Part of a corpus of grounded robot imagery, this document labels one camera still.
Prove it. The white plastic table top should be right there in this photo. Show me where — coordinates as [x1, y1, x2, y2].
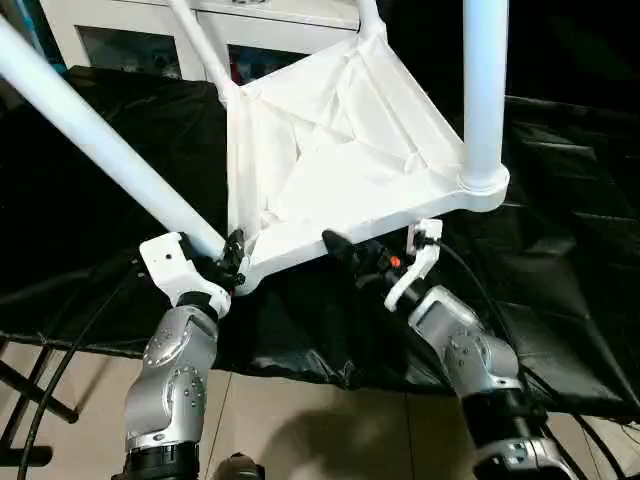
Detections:
[223, 28, 513, 297]

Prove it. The white plastic table leg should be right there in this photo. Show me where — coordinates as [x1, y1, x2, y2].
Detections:
[168, 0, 237, 102]
[356, 0, 387, 37]
[461, 0, 512, 195]
[0, 13, 227, 257]

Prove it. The black mat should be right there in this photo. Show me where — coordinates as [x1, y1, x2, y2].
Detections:
[0, 63, 640, 417]

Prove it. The black left robot foot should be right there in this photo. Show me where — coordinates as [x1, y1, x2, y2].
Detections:
[216, 451, 267, 480]

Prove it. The white cabinet with glass doors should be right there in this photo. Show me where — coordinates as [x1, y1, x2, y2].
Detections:
[38, 0, 362, 85]

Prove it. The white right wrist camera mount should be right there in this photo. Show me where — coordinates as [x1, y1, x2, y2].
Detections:
[383, 217, 446, 310]

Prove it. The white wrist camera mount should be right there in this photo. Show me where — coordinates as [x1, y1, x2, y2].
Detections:
[137, 231, 233, 317]
[383, 217, 446, 310]

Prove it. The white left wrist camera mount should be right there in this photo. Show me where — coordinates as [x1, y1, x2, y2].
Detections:
[137, 231, 233, 317]

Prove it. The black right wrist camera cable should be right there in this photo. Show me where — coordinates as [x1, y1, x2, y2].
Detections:
[433, 238, 622, 480]

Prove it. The black metal stand frame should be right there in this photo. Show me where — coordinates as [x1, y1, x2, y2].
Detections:
[0, 333, 82, 467]

